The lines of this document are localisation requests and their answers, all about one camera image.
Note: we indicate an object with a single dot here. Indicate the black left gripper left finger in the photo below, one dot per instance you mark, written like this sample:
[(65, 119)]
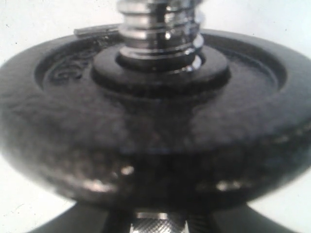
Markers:
[(89, 218)]

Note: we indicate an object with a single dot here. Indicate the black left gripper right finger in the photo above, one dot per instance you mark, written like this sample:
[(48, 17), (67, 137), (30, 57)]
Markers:
[(210, 217)]

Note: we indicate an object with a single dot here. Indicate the black weight plate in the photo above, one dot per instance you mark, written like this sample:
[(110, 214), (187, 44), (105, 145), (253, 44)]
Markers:
[(76, 122)]

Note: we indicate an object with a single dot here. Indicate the chrome threaded dumbbell bar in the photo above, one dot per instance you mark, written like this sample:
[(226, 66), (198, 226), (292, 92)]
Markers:
[(160, 35)]

